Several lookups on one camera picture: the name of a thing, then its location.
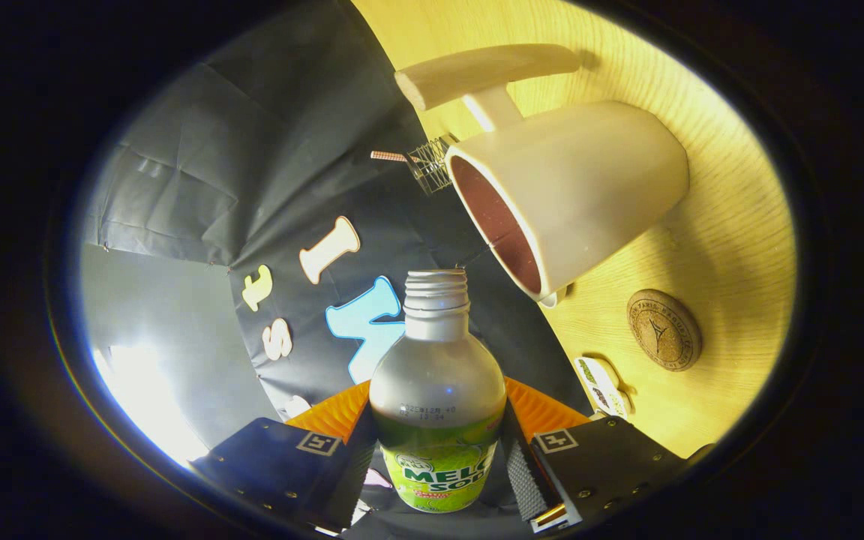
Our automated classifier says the white cup with wooden handle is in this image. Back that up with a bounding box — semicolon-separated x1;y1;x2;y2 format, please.
394;43;692;302

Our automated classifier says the round wooden coaster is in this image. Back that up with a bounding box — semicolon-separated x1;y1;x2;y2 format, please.
627;289;703;372

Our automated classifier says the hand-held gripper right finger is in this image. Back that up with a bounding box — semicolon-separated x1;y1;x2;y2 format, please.
498;377;714;535

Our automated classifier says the white divided dish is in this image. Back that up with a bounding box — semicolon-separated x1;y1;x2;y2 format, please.
573;355;632;419

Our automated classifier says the wooden table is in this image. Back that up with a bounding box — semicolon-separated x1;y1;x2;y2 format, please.
349;0;799;460

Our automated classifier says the silver green juice bottle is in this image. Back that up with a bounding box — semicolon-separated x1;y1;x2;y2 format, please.
369;270;508;515

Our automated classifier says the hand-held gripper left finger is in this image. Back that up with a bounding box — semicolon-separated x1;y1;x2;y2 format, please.
192;379;377;535

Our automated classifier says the metal wire basket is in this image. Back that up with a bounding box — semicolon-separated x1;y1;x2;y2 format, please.
406;135;459;196

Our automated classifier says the black backdrop cloth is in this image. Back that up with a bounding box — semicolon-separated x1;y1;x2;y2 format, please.
79;0;598;540

